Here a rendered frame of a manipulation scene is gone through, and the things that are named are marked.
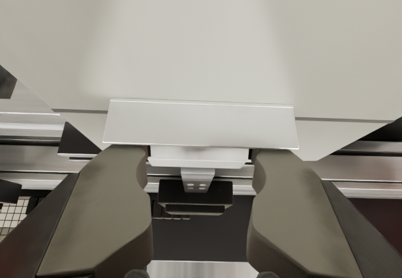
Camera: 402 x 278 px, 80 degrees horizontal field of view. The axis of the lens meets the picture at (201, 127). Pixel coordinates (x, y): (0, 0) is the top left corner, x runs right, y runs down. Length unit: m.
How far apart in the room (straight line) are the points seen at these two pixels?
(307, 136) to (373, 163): 0.41
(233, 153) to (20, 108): 0.18
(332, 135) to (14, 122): 0.26
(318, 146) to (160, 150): 0.11
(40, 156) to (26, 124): 0.26
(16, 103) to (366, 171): 0.54
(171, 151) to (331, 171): 0.39
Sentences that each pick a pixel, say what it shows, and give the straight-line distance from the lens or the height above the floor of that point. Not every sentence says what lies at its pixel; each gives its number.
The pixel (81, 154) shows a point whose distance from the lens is 0.23.
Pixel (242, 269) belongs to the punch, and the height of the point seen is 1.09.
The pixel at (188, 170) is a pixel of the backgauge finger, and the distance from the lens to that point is 0.25.
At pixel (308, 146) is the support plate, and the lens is 0.19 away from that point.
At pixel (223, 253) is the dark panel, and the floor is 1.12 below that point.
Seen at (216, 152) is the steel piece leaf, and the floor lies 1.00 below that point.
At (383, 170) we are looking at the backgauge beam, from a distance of 0.58.
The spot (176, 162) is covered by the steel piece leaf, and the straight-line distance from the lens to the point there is 0.22.
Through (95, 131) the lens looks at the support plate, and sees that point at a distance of 0.17.
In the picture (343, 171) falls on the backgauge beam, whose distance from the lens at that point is 0.54.
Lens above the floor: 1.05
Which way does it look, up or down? 22 degrees down
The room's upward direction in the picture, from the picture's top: 179 degrees counter-clockwise
